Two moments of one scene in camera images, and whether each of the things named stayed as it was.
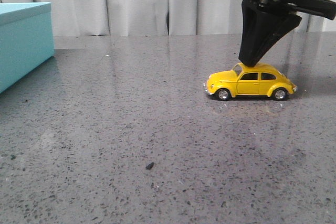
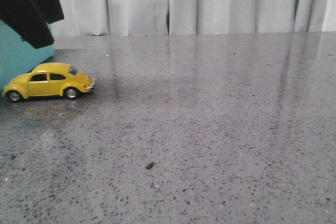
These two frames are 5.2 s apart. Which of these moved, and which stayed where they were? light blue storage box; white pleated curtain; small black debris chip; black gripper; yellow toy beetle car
Moved: black gripper; yellow toy beetle car
Stayed: white pleated curtain; small black debris chip; light blue storage box
